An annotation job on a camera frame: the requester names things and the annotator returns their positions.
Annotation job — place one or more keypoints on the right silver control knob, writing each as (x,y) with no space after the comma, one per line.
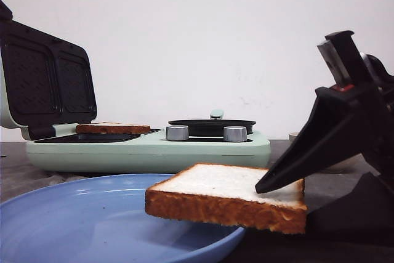
(235,134)

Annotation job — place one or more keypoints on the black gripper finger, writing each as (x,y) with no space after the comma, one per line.
(366,210)

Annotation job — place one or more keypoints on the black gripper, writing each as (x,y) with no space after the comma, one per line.
(342,125)

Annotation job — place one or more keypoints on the silver control knob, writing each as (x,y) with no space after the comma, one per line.
(177,133)
(235,134)

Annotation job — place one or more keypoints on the mint green breakfast maker base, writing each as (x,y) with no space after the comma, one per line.
(150,152)

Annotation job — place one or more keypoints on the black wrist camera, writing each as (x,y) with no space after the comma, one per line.
(344,60)

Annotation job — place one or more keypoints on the mint green sandwich maker lid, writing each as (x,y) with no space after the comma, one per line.
(46,82)

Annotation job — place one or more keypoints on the left silver control knob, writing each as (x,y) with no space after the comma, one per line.
(177,133)

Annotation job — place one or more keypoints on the blue round plate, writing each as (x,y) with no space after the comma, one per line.
(103,219)

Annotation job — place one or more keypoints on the white bread slice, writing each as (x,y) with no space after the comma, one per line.
(112,128)
(225,194)

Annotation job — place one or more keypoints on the black round frying pan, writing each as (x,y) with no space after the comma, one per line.
(214,126)

